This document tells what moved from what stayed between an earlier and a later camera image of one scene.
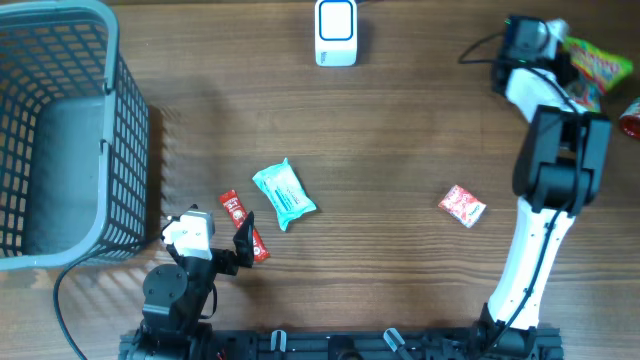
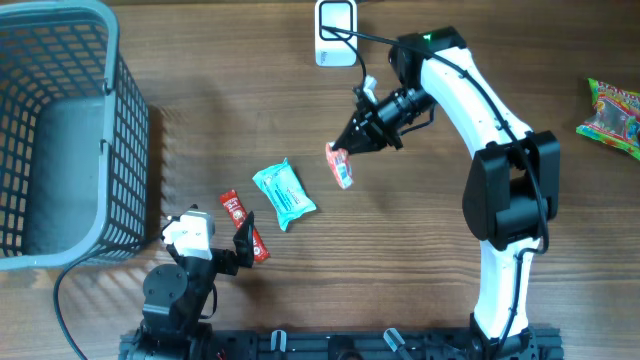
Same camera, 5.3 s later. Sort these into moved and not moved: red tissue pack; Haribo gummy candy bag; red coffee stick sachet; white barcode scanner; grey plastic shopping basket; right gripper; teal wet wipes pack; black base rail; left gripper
Moved: red tissue pack; Haribo gummy candy bag; right gripper
Not moved: white barcode scanner; grey plastic shopping basket; black base rail; teal wet wipes pack; red coffee stick sachet; left gripper
